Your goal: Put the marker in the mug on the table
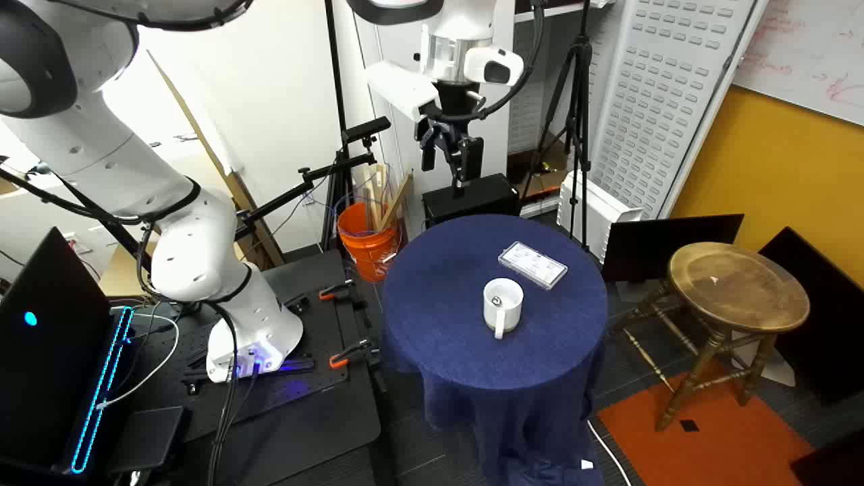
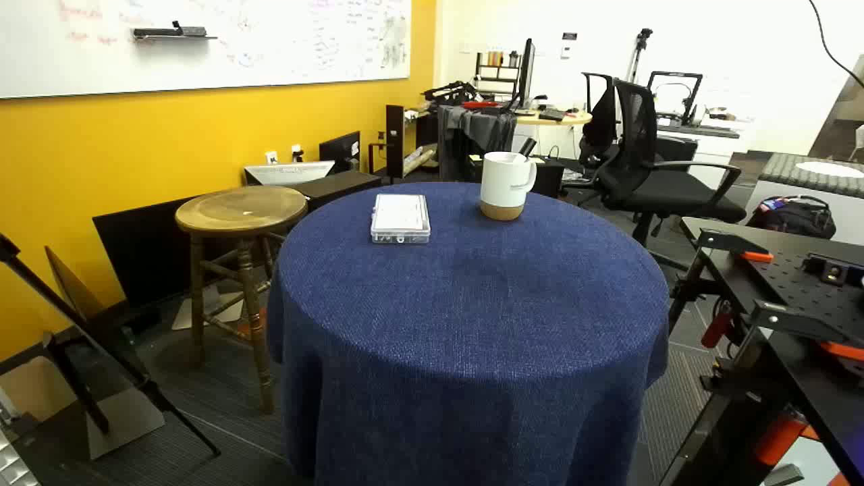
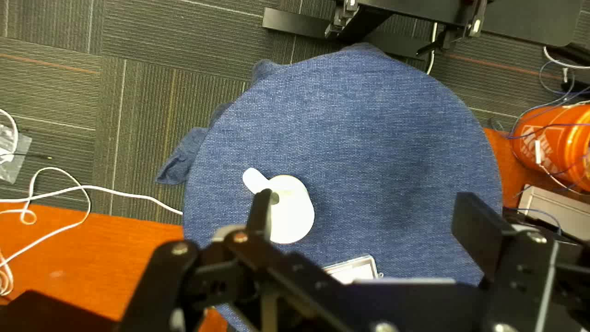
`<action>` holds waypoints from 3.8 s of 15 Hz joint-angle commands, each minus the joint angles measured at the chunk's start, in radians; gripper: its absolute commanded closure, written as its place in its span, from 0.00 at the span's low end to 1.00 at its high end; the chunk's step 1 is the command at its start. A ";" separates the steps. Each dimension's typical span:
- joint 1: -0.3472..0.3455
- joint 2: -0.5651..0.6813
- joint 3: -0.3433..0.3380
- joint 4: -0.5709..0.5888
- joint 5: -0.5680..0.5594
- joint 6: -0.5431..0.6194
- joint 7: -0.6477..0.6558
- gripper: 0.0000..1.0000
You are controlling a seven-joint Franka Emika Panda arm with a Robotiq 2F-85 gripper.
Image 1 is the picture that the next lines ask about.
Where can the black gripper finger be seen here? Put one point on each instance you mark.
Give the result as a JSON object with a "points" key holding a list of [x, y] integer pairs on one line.
{"points": [[463, 162], [428, 153]]}

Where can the black panel leaning right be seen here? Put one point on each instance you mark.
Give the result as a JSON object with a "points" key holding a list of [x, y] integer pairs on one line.
{"points": [[827, 349]]}

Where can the orange handled clamp upper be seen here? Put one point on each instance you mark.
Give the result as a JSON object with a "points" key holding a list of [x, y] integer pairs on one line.
{"points": [[340, 292]]}

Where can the white pegboard panel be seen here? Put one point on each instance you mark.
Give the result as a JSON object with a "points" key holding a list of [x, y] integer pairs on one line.
{"points": [[667, 80]]}

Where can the round brass stool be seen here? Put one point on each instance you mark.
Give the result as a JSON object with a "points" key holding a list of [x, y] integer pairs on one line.
{"points": [[726, 310]]}

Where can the whiteboard on wall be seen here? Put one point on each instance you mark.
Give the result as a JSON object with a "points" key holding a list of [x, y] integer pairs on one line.
{"points": [[811, 56]]}

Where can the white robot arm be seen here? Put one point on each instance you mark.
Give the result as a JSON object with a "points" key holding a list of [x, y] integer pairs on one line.
{"points": [[54, 67]]}

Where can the black panel leaning left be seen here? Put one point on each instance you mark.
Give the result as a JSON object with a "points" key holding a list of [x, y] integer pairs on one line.
{"points": [[641, 249]]}

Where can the black panel leaning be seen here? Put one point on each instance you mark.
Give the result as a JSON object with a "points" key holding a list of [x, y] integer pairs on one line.
{"points": [[827, 349], [641, 249]]}

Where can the blue denim tablecloth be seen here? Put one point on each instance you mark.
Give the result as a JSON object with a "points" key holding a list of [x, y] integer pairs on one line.
{"points": [[521, 393]]}

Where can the wooden sticks in bucket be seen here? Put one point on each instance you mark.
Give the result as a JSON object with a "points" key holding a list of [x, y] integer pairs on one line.
{"points": [[383, 198]]}

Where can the black camera tripod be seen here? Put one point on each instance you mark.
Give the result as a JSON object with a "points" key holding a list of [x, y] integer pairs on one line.
{"points": [[564, 123]]}

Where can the orange floor mat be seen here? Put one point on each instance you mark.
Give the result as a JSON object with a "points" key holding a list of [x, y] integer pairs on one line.
{"points": [[713, 441]]}

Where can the black box behind table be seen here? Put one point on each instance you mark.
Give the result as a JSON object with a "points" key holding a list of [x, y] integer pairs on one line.
{"points": [[483, 196]]}

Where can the clear plastic case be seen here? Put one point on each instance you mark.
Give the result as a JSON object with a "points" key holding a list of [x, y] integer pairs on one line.
{"points": [[532, 265]]}

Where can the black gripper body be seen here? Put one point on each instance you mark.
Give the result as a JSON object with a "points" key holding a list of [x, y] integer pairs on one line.
{"points": [[443, 121]]}

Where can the black laptop with blue light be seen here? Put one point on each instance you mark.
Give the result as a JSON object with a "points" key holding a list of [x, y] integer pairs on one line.
{"points": [[59, 349]]}

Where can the orange bucket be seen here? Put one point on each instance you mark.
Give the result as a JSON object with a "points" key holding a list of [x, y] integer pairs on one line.
{"points": [[371, 249]]}

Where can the white ceramic mug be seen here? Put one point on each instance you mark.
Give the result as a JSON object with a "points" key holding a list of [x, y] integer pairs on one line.
{"points": [[503, 302]]}

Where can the orange handled clamp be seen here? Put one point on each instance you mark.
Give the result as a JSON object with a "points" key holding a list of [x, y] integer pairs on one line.
{"points": [[340, 292], [356, 351]]}

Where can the orange handled clamp lower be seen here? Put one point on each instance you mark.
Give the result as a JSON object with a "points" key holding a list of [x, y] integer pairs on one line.
{"points": [[356, 351]]}

